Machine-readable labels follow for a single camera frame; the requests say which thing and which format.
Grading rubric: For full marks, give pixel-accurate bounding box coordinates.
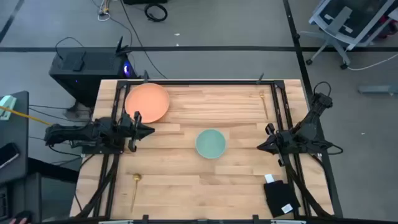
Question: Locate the dark side desk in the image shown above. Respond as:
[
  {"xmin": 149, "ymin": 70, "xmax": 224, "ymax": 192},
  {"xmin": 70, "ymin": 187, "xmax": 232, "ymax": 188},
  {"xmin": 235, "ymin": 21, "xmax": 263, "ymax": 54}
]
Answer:
[{"xmin": 0, "ymin": 90, "xmax": 30, "ymax": 185}]

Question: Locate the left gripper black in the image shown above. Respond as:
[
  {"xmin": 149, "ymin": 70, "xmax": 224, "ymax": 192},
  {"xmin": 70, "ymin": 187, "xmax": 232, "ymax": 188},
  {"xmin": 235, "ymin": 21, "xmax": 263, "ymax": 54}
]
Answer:
[{"xmin": 119, "ymin": 111, "xmax": 155, "ymax": 153}]

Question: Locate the white and yellow cable bunch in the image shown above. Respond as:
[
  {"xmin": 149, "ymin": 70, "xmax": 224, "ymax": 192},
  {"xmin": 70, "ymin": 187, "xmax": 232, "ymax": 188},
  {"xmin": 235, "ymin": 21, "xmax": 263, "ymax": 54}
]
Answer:
[{"xmin": 97, "ymin": 0, "xmax": 112, "ymax": 22}]

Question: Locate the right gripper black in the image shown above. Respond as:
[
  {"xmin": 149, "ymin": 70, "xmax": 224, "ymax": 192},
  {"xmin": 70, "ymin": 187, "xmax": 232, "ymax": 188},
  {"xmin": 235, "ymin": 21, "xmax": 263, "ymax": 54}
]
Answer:
[{"xmin": 257, "ymin": 123, "xmax": 295, "ymax": 167}]

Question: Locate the black computer tower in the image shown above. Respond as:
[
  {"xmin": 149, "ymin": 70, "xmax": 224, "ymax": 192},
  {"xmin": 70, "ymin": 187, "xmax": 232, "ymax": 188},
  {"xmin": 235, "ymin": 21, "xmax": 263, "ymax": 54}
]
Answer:
[{"xmin": 48, "ymin": 35, "xmax": 138, "ymax": 107}]

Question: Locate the grey floor bar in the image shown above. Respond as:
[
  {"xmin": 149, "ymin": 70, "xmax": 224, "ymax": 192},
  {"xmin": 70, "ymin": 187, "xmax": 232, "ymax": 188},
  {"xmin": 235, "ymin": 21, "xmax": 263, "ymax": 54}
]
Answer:
[{"xmin": 357, "ymin": 84, "xmax": 398, "ymax": 96}]

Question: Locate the long black floor cable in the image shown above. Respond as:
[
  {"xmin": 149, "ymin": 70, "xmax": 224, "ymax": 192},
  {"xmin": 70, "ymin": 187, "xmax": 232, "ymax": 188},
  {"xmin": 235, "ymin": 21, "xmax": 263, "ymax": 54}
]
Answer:
[{"xmin": 119, "ymin": 0, "xmax": 168, "ymax": 80}]

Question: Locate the coiled black cable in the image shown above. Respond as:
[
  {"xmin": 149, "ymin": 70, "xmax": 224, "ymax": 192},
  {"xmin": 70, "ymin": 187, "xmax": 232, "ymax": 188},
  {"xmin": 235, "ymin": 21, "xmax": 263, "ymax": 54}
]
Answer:
[{"xmin": 144, "ymin": 2, "xmax": 169, "ymax": 23}]

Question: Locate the white floor cable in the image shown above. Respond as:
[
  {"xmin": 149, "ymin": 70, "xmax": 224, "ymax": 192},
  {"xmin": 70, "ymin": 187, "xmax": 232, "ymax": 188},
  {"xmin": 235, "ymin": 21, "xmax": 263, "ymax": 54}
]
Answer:
[{"xmin": 347, "ymin": 52, "xmax": 398, "ymax": 72}]

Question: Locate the grey office chair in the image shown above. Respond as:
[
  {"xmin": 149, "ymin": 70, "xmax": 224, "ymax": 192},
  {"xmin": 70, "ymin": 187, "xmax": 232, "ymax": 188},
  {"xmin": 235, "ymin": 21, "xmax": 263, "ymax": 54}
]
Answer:
[{"xmin": 298, "ymin": 0, "xmax": 398, "ymax": 70}]

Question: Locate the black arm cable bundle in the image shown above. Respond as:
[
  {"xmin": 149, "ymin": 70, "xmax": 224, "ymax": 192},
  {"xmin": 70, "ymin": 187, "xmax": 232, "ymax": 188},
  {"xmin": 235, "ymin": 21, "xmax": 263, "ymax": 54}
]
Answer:
[
  {"xmin": 283, "ymin": 154, "xmax": 332, "ymax": 218},
  {"xmin": 73, "ymin": 153, "xmax": 121, "ymax": 218}
]

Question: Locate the black folded napkin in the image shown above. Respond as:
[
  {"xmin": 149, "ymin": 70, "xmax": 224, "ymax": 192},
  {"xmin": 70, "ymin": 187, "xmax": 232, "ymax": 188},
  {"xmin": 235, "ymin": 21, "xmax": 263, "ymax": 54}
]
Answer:
[{"xmin": 262, "ymin": 174, "xmax": 302, "ymax": 218}]

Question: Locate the gold fork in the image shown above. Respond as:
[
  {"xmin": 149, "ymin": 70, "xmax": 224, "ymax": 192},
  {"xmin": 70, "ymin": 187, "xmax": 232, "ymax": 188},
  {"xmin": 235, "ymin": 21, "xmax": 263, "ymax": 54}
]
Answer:
[{"xmin": 259, "ymin": 90, "xmax": 270, "ymax": 121}]

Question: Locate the gold spoon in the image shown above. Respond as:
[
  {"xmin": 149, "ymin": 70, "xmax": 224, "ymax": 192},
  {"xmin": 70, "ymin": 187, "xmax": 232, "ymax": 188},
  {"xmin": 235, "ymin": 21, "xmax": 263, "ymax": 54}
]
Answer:
[{"xmin": 130, "ymin": 173, "xmax": 143, "ymax": 214}]

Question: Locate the mint green box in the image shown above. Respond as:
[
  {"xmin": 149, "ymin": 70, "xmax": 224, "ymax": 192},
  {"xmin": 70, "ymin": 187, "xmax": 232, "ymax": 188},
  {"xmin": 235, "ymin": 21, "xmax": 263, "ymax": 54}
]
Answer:
[{"xmin": 0, "ymin": 95, "xmax": 17, "ymax": 121}]

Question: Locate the green round plate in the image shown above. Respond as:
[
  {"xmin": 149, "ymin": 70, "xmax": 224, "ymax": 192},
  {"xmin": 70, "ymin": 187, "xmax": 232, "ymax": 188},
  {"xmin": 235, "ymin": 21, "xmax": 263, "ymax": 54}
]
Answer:
[{"xmin": 195, "ymin": 128, "xmax": 228, "ymax": 160}]

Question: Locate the orange round plate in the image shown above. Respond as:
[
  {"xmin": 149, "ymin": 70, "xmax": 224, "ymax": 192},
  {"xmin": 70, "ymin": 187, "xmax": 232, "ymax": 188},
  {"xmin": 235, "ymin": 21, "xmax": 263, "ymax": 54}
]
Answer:
[{"xmin": 124, "ymin": 82, "xmax": 171, "ymax": 124}]

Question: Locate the black metal table frame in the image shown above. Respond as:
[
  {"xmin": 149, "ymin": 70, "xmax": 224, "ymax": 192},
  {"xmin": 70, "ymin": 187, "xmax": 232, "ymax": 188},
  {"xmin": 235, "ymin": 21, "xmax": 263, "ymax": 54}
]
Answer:
[{"xmin": 74, "ymin": 70, "xmax": 345, "ymax": 223}]

